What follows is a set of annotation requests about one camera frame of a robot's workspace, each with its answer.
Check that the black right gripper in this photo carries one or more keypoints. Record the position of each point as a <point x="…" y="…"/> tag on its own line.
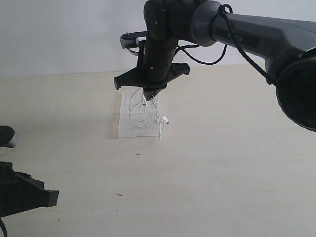
<point x="156" y="68"/>

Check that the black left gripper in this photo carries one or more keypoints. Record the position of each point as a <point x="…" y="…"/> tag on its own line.
<point x="19" y="192"/>

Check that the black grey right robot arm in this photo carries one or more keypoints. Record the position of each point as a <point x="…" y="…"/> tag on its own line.
<point x="283" y="51"/>

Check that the clear plastic open case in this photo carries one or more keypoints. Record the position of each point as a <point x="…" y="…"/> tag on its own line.
<point x="138" y="117"/>

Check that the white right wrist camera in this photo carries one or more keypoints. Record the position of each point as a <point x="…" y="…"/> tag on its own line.
<point x="130" y="41"/>

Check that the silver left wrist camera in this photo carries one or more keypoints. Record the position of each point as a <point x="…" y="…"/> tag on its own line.
<point x="8" y="137"/>

